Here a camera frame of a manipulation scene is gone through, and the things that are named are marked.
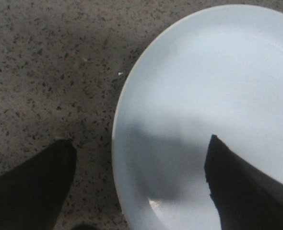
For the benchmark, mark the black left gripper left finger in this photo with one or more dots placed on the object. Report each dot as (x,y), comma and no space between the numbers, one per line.
(32,194)

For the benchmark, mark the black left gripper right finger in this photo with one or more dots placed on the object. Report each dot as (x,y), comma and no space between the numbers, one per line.
(245,197)

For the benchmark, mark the white round plate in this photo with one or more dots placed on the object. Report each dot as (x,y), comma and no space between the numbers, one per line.
(218,71)

